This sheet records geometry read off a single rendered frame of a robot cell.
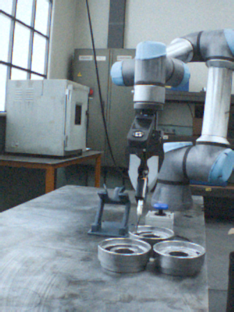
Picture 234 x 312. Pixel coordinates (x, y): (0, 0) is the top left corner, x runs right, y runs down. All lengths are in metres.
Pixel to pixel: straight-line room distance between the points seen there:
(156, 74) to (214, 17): 4.14
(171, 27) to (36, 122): 2.53
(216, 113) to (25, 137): 2.15
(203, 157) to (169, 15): 3.91
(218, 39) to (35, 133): 2.10
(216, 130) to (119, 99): 3.46
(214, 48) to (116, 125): 3.43
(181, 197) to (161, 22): 3.89
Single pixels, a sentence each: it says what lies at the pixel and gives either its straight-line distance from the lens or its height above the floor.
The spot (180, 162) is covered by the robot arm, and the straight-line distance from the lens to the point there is 1.26.
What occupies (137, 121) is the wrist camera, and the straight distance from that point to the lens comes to 0.87.
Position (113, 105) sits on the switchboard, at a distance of 4.65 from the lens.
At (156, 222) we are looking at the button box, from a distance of 0.98.
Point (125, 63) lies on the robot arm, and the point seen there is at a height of 1.25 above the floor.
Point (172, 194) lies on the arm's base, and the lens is 1.28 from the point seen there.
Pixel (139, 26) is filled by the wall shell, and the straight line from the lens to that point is 5.02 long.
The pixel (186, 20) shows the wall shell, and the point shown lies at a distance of 4.99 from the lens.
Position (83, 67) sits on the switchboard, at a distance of 4.81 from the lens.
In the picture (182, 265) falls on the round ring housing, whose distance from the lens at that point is 0.71.
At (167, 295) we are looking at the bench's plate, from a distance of 0.64.
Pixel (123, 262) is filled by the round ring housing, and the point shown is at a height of 0.82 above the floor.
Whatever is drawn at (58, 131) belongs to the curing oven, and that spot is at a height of 1.01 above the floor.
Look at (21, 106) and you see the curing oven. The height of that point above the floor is 1.20.
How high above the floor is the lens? 1.08
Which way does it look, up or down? 5 degrees down
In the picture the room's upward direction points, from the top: 3 degrees clockwise
